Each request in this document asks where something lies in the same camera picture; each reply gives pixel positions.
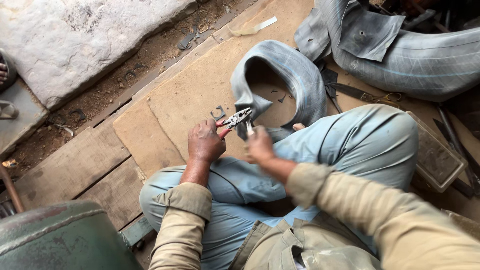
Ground small black rubber cutout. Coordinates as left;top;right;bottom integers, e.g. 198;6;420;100
210;105;227;121

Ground person's right hand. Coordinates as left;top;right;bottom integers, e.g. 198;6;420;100
243;125;276;165

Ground red-handled steel pliers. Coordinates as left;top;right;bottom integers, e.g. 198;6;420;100
215;107;253;140

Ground black scissors with brass handles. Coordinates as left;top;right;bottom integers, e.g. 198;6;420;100
325;82;404;109

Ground dark metal tools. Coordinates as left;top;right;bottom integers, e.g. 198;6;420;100
433;105;480;199

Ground rusty metal rod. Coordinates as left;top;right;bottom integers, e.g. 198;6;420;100
0;164;25;214

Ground person's left hand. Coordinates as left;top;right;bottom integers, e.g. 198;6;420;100
187;119;228;164

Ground large white stone slab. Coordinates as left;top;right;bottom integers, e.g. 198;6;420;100
0;0;199;110

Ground dusty rectangular tray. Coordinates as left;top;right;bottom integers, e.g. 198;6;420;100
407;111;469;193

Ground brown fibreboard sheet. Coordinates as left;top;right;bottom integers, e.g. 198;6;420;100
113;0;338;179

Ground large grey rubber inner tube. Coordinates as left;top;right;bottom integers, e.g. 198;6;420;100
293;0;480;103

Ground pale paper strip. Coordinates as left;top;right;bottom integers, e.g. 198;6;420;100
227;16;278;37

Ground folded grey rubber inner tube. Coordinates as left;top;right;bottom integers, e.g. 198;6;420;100
230;40;328;143

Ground grey sandal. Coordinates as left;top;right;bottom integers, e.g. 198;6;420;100
0;100;19;121

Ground green metal drum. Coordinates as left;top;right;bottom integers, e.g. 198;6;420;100
0;200;143;270

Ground person's light blue trousers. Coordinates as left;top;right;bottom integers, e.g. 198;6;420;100
139;104;419;270

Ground black rubber scraps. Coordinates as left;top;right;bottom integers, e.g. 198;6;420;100
177;25;201;50

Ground wooden plank platform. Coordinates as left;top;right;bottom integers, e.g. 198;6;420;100
0;124;151;231

